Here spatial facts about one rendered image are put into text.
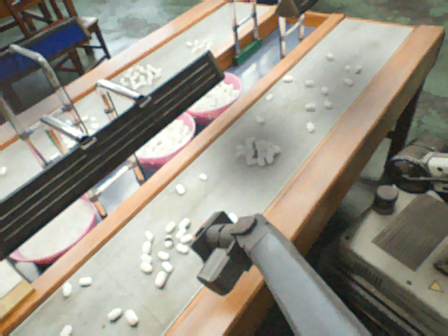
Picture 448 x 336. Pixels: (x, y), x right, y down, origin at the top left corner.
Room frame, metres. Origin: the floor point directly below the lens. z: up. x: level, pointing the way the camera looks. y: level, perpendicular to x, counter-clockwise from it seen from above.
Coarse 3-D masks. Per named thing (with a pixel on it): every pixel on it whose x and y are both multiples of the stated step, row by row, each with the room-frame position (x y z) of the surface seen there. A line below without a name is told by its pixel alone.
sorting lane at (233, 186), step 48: (336, 48) 1.34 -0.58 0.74; (384, 48) 1.27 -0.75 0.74; (288, 96) 1.08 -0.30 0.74; (336, 96) 1.02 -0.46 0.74; (240, 144) 0.87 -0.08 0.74; (288, 144) 0.82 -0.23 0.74; (192, 192) 0.70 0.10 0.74; (240, 192) 0.67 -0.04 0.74; (144, 240) 0.57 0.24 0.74; (192, 240) 0.54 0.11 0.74; (96, 288) 0.45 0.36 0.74; (144, 288) 0.43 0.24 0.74; (192, 288) 0.40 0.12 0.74
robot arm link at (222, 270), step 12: (252, 216) 0.34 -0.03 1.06; (240, 228) 0.33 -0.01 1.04; (252, 228) 0.32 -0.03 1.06; (216, 252) 0.33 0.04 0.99; (228, 252) 0.31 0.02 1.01; (240, 252) 0.31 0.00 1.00; (204, 264) 0.32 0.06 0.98; (216, 264) 0.31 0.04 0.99; (228, 264) 0.30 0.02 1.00; (240, 264) 0.30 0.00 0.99; (252, 264) 0.30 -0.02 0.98; (204, 276) 0.29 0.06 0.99; (216, 276) 0.28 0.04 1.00; (228, 276) 0.28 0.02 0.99; (240, 276) 0.28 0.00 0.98; (216, 288) 0.27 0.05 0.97; (228, 288) 0.27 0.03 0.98
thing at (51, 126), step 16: (128, 96) 0.67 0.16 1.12; (144, 96) 0.66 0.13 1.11; (112, 112) 0.76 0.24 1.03; (48, 128) 0.66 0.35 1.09; (64, 128) 0.59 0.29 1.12; (64, 144) 0.67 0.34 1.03; (128, 160) 0.76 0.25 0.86; (144, 176) 0.78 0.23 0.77; (96, 192) 0.67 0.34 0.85; (96, 208) 0.66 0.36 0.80
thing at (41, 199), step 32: (192, 64) 0.76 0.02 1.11; (160, 96) 0.67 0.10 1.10; (192, 96) 0.71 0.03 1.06; (128, 128) 0.60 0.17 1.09; (160, 128) 0.62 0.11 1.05; (64, 160) 0.51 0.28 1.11; (96, 160) 0.53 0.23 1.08; (32, 192) 0.45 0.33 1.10; (64, 192) 0.47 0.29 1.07; (0, 224) 0.40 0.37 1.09; (32, 224) 0.41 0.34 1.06; (0, 256) 0.36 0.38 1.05
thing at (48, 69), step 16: (16, 48) 1.03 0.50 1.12; (48, 64) 0.95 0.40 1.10; (48, 80) 0.94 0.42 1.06; (0, 96) 0.84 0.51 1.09; (64, 96) 0.94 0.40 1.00; (64, 112) 0.92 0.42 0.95; (16, 128) 0.83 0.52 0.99; (32, 128) 0.86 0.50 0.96; (80, 128) 0.94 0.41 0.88; (32, 144) 0.84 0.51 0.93; (48, 160) 0.85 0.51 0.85
